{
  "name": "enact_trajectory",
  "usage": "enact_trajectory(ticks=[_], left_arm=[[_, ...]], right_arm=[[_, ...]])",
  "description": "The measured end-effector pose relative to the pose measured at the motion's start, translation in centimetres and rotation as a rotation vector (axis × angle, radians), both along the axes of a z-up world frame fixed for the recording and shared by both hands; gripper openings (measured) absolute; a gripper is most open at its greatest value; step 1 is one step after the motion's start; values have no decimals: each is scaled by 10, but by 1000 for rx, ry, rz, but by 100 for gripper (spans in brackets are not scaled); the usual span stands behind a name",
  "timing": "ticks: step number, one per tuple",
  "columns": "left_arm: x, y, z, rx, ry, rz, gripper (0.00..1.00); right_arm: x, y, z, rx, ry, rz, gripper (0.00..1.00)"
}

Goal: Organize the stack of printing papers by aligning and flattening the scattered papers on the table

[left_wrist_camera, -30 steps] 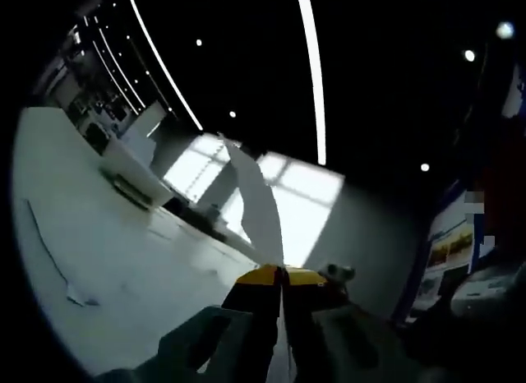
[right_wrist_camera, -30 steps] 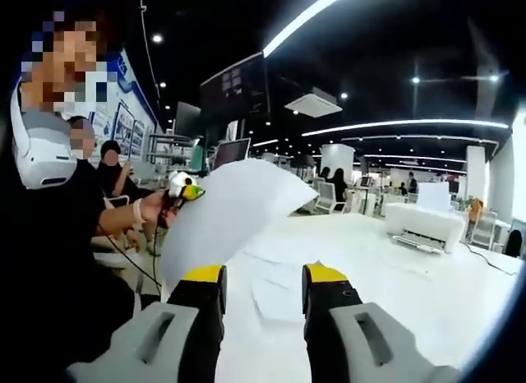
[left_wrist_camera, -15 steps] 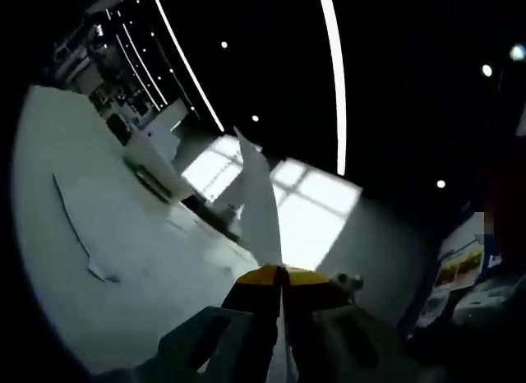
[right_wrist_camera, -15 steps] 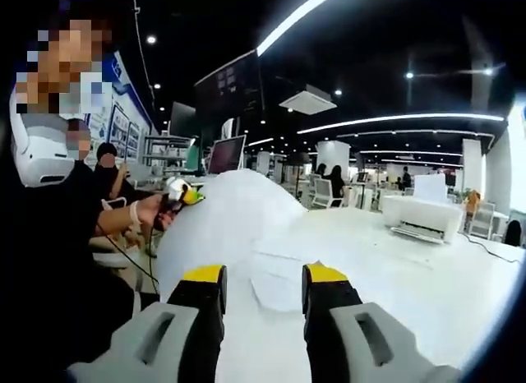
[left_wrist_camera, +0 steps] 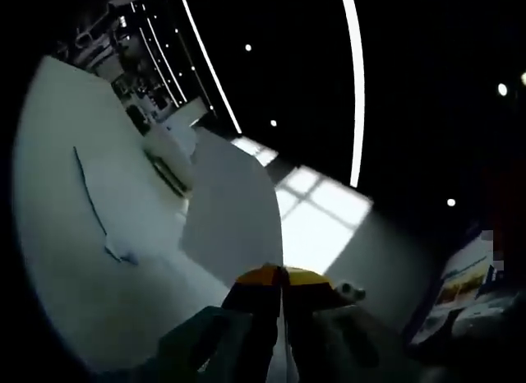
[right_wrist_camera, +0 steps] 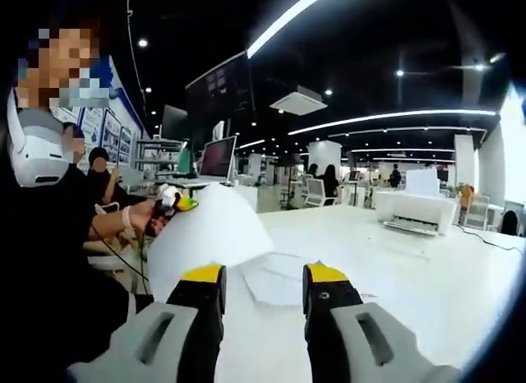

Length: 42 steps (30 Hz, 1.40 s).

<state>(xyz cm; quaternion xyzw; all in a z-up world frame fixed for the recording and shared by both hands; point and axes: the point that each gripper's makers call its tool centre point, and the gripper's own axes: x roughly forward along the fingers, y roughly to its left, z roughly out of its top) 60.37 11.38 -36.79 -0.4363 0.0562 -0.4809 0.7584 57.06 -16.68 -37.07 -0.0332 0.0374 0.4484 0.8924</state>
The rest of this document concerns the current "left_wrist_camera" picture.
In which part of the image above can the white sheet of paper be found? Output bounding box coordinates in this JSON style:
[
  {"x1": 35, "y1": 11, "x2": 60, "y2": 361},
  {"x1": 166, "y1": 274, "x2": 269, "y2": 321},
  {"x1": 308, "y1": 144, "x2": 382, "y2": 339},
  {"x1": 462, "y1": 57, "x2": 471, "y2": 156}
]
[{"x1": 72, "y1": 144, "x2": 194, "y2": 269}]

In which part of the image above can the wide office window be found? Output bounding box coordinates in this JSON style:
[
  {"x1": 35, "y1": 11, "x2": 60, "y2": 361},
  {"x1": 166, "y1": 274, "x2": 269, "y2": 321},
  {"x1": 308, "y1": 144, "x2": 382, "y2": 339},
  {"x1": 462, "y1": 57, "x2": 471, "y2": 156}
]
[{"x1": 281, "y1": 167, "x2": 374, "y2": 273}]

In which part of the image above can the long ceiling light strip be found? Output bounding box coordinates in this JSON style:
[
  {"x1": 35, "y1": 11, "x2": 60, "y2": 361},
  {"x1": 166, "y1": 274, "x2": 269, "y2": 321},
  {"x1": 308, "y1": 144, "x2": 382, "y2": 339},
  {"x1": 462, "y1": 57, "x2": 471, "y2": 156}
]
[
  {"x1": 339, "y1": 0, "x2": 367, "y2": 189},
  {"x1": 176, "y1": 0, "x2": 243, "y2": 134}
]

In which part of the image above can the blue framed wall poster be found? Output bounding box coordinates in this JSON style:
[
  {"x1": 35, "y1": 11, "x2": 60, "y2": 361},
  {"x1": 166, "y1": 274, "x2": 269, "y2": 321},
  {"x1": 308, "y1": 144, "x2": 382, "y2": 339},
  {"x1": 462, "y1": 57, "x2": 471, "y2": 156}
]
[{"x1": 404, "y1": 230, "x2": 509, "y2": 347}]

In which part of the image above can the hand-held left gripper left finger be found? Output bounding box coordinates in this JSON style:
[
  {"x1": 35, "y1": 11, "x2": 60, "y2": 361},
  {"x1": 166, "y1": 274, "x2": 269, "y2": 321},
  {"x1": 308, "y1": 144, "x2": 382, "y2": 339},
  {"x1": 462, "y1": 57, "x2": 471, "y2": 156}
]
[{"x1": 158, "y1": 263, "x2": 284, "y2": 383}]

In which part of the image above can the white printer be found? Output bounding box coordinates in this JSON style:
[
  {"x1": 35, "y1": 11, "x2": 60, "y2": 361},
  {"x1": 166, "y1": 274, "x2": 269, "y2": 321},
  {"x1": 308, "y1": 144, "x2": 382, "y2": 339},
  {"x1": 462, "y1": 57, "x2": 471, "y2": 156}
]
[{"x1": 141, "y1": 126, "x2": 196, "y2": 197}]

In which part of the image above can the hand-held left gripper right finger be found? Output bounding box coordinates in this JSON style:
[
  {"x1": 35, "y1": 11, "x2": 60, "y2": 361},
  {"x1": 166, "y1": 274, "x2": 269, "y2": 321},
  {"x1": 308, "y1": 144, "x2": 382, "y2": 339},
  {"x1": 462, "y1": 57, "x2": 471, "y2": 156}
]
[{"x1": 284, "y1": 266, "x2": 395, "y2": 383}]

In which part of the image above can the person's head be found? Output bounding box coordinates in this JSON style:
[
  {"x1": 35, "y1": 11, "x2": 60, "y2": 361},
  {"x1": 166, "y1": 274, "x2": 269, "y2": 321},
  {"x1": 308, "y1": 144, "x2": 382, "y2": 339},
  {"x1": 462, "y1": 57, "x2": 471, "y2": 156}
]
[{"x1": 478, "y1": 152, "x2": 526, "y2": 285}]

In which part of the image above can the white printing paper sheet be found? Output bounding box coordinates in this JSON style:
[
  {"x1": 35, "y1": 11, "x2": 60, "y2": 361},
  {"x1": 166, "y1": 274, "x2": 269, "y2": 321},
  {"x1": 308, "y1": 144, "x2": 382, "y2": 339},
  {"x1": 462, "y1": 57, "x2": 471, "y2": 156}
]
[{"x1": 180, "y1": 131, "x2": 291, "y2": 383}]

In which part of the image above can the narrow office window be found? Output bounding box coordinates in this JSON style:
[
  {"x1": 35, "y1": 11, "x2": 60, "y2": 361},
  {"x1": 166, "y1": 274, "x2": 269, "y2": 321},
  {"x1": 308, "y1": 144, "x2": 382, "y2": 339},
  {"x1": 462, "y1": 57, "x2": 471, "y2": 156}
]
[{"x1": 229, "y1": 136, "x2": 279, "y2": 167}]

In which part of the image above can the grey chest device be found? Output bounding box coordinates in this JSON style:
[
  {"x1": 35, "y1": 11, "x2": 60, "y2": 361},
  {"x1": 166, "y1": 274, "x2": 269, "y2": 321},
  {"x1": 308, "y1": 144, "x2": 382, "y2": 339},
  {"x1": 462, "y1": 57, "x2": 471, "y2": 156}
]
[{"x1": 451, "y1": 290, "x2": 526, "y2": 339}]

